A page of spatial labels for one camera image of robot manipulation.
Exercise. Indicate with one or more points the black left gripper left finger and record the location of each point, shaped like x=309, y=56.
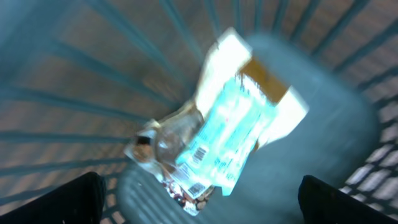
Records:
x=78, y=201

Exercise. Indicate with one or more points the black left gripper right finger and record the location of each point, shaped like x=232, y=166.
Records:
x=321, y=203

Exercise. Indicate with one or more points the teal snack packet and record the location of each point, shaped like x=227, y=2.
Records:
x=218, y=152

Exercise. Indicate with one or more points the brown mushroom snack bag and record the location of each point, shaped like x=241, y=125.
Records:
x=157, y=146

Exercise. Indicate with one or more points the grey plastic shopping basket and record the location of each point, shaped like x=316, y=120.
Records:
x=79, y=78

